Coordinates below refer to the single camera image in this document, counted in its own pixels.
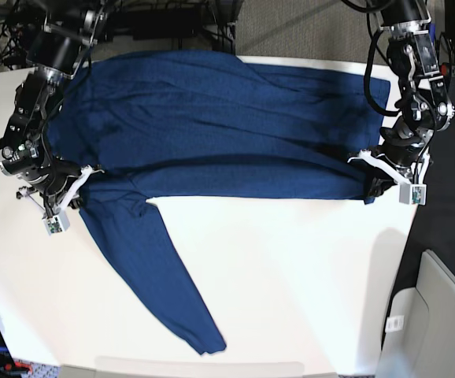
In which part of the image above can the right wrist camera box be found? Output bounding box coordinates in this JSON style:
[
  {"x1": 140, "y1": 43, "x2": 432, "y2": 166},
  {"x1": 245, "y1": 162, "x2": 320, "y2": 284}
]
[{"x1": 43, "y1": 211, "x2": 70, "y2": 235}]

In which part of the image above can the beige plastic bin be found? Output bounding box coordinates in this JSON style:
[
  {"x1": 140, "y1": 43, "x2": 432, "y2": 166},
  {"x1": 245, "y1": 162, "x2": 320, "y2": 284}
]
[{"x1": 375, "y1": 250, "x2": 455, "y2": 378}]

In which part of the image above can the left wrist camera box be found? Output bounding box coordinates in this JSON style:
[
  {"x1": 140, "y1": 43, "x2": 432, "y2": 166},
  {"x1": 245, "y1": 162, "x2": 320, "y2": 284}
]
[{"x1": 399, "y1": 183, "x2": 427, "y2": 206}]

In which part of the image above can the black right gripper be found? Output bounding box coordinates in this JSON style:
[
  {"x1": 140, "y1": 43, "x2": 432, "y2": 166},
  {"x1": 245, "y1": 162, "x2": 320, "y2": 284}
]
[{"x1": 14, "y1": 156, "x2": 81, "y2": 205}]

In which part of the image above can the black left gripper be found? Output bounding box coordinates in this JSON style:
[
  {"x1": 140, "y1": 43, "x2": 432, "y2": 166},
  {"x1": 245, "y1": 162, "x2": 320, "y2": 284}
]
[{"x1": 364, "y1": 117, "x2": 435, "y2": 199}]

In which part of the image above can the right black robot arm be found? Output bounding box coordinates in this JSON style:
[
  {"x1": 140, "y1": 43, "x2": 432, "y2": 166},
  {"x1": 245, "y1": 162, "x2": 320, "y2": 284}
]
[{"x1": 0, "y1": 1, "x2": 113, "y2": 211}]

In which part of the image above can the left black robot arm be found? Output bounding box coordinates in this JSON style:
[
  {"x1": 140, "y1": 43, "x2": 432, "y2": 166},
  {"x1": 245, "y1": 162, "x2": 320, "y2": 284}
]
[{"x1": 345, "y1": 1, "x2": 455, "y2": 206}]

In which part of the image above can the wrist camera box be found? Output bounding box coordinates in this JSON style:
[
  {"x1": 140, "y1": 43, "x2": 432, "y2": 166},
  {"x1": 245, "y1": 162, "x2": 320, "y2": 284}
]
[
  {"x1": 399, "y1": 183, "x2": 427, "y2": 206},
  {"x1": 43, "y1": 211, "x2": 70, "y2": 235}
]

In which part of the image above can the blue long-sleeve shirt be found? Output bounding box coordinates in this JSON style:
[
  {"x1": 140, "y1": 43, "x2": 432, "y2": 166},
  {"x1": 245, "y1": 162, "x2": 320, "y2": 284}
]
[{"x1": 47, "y1": 50, "x2": 383, "y2": 354}]

